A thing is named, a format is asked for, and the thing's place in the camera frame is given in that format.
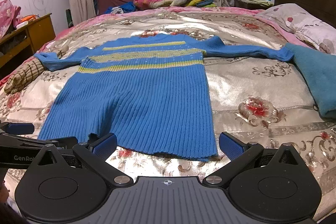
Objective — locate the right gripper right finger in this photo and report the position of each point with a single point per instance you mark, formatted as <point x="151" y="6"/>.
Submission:
<point x="241" y="156"/>

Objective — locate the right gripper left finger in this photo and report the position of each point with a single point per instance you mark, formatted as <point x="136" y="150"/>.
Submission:
<point x="93" y="157"/>

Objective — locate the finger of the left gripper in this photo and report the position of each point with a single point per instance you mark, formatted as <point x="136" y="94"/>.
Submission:
<point x="17" y="128"/>

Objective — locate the blue striped knit sweater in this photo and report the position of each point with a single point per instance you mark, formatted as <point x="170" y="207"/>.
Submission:
<point x="152" y="93"/>

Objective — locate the blue clothes on sofa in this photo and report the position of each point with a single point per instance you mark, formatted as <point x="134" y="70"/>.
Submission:
<point x="125" y="8"/>

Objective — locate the beige checked knit garment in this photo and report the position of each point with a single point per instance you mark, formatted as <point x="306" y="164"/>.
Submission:
<point x="24" y="75"/>

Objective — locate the wooden desk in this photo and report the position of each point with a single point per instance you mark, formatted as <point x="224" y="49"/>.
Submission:
<point x="19" y="45"/>

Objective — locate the orange item on desk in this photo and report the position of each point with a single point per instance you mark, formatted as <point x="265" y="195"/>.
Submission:
<point x="28" y="18"/>

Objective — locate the pink floral bag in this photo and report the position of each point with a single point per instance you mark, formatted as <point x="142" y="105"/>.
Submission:
<point x="9" y="16"/>

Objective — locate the teal folded blanket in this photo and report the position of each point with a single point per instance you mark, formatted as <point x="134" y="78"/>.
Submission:
<point x="318" y="70"/>

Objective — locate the floral pillow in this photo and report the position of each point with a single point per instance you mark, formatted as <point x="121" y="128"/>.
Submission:
<point x="303" y="25"/>

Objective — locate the green folded cloth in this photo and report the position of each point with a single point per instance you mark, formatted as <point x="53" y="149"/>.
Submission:
<point x="265" y="3"/>

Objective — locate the yellow folded cloth stack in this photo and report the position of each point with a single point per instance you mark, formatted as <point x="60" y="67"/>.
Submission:
<point x="199" y="3"/>

